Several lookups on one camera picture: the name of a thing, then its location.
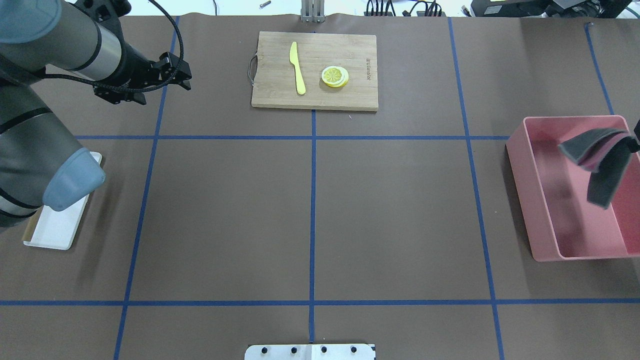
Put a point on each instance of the white rectangular tray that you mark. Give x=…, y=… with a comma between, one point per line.
x=57, y=225

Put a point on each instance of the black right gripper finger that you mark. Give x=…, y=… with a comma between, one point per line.
x=633, y=144

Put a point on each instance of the wooden cutting board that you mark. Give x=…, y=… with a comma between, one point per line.
x=274, y=79

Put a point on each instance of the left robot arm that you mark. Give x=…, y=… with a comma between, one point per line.
x=42, y=164

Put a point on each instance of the grey and pink cloth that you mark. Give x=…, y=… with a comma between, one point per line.
x=603, y=153

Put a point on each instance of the aluminium frame post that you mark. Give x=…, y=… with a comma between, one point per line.
x=313, y=11

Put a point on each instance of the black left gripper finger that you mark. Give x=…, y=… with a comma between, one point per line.
x=116, y=97
x=170, y=70

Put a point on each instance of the yellow lemon slice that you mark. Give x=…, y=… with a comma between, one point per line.
x=335, y=76

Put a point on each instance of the pink plastic bin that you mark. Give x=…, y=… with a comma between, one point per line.
x=560, y=222

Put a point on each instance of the yellow plastic knife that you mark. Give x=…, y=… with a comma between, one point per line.
x=300, y=85

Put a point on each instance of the metal mounting plate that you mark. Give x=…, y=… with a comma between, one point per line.
x=331, y=351

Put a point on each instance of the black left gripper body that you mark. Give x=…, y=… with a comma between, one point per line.
x=134, y=60

